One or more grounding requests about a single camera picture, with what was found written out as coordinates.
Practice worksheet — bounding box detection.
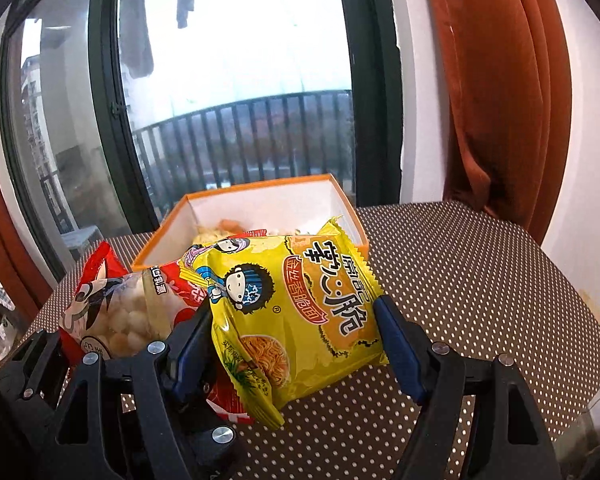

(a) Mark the red packet of white puffs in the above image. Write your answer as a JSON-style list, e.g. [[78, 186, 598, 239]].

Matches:
[[60, 240, 256, 426]]

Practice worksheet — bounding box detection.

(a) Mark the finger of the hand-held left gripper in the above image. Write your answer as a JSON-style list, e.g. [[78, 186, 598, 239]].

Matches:
[[175, 385, 238, 466], [0, 330, 75, 441]]

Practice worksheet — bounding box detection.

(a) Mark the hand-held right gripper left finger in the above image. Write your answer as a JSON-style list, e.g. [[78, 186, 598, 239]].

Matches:
[[50, 305, 213, 480]]

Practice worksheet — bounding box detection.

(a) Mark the yellow noodle snack packet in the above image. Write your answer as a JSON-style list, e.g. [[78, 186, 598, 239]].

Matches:
[[180, 215, 390, 431]]

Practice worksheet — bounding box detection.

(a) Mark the dark hanging garment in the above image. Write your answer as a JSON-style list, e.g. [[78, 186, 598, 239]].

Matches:
[[122, 0, 155, 78]]

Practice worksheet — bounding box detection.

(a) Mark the orange cardboard box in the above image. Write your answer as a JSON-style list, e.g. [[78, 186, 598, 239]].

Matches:
[[130, 173, 371, 273]]

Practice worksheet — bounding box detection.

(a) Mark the brown polka dot tablecloth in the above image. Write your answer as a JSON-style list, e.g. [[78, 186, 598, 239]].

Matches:
[[20, 201, 600, 480]]

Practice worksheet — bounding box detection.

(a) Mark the rust orange curtain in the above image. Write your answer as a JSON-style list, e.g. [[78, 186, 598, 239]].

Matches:
[[420, 0, 573, 241], [0, 40, 56, 311]]

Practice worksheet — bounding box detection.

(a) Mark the pale cartoon snack packet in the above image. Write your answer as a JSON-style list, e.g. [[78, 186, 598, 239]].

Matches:
[[192, 226, 231, 244]]

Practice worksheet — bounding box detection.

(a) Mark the dark green window frame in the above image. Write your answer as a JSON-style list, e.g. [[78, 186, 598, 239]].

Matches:
[[0, 0, 406, 281]]

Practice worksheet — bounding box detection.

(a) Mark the grey green stool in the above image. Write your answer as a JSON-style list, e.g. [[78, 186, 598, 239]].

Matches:
[[62, 226, 103, 261]]

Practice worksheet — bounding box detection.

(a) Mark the black balcony railing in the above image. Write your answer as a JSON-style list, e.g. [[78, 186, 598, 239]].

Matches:
[[132, 89, 353, 211]]

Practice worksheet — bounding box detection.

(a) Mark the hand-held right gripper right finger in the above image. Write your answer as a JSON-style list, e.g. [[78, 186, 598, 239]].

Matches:
[[372, 295, 563, 480]]

